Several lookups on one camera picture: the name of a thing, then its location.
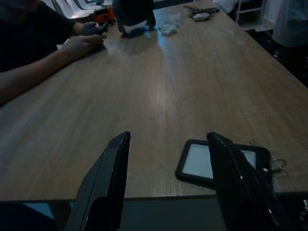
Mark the small white oval object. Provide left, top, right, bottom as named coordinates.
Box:
left=192, top=12, right=210, bottom=23

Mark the orange and black tool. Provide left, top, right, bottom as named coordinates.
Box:
left=93, top=6, right=117, bottom=26

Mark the person's left hand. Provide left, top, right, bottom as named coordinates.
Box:
left=81, top=21, right=103, bottom=37

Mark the black phone with white screen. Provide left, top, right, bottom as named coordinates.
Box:
left=175, top=139, right=274, bottom=187

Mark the person's right hand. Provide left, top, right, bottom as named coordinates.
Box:
left=61, top=34, right=107, bottom=62

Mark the white plastic chair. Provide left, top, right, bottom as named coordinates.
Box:
left=51, top=0, right=74, bottom=19
left=66, top=0, right=102, bottom=12

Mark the bunch of dark keys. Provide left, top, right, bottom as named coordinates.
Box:
left=183, top=4, right=220, bottom=14

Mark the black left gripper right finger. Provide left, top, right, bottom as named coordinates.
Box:
left=206, top=131, right=290, bottom=231

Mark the white metal rack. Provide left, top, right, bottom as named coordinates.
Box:
left=235, top=0, right=267, bottom=27

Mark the small black handheld phone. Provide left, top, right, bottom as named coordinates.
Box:
left=97, top=22, right=109, bottom=34

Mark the person in white clothes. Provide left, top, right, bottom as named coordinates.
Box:
left=272, top=0, right=308, bottom=49

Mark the crumpled white tissue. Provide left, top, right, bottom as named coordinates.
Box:
left=158, top=12, right=181, bottom=37

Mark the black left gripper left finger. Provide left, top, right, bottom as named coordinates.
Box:
left=64, top=131, right=131, bottom=231

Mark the person in dark shirt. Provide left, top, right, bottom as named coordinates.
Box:
left=0, top=0, right=77, bottom=73

